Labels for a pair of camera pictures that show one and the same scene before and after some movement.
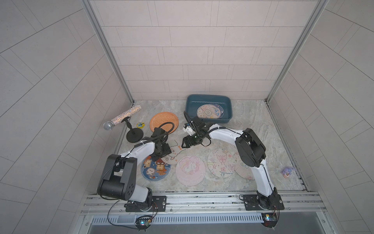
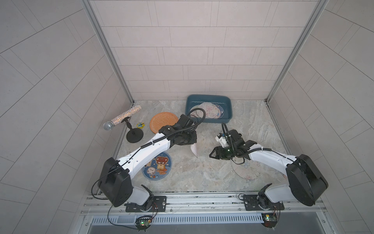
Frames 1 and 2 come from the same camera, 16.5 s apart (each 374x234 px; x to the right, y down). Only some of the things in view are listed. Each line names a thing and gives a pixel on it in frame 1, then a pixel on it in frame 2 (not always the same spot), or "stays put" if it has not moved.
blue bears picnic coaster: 221,109 stays put
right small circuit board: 271,219 stays put
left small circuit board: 143,222 stays put
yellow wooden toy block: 140,125 stays put
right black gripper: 190,141 -> 220,152
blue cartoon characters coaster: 155,170 stays put
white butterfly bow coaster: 221,163 -> 211,110
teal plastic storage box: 215,108 stays put
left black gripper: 167,150 -> 193,137
